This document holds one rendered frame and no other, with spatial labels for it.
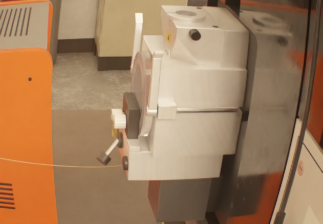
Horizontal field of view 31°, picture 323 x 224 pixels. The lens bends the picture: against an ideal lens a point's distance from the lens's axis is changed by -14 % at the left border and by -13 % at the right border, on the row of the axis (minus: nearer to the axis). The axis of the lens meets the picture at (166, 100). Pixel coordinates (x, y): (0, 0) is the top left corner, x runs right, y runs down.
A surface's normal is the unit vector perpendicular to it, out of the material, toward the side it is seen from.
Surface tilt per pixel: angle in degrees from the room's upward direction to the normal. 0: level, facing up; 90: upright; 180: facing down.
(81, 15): 90
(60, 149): 0
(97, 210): 0
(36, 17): 0
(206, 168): 90
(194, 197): 90
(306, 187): 90
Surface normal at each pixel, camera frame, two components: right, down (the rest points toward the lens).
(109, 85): 0.09, -0.91
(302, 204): -0.98, 0.00
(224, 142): 0.19, 0.42
